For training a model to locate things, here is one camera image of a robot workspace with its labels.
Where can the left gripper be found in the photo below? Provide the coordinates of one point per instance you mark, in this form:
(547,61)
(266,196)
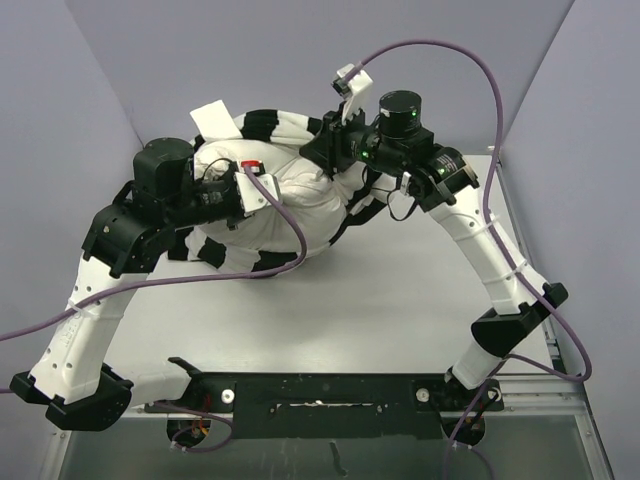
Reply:
(228,176)

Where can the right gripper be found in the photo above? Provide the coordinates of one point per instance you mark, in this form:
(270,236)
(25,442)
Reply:
(329,148)

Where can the black white striped pillowcase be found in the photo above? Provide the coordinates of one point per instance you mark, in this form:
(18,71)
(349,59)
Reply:
(370,198)

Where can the white pillow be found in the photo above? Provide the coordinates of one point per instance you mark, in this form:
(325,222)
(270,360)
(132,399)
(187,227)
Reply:
(317,202)

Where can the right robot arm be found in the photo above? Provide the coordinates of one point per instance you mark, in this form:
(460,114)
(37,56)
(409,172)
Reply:
(443,185)

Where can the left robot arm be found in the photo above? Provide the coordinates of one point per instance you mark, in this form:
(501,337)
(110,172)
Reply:
(121,249)

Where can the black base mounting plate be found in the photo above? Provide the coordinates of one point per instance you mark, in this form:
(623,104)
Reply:
(337,406)

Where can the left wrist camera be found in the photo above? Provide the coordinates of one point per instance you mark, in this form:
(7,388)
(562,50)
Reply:
(252,179)

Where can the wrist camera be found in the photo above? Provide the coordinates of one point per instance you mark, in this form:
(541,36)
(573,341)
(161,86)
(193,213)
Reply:
(252,179)
(353,84)

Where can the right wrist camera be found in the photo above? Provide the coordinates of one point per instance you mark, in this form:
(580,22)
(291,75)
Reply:
(353,84)

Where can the aluminium frame rail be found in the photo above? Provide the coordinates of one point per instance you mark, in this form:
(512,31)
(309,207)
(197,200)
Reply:
(64,421)

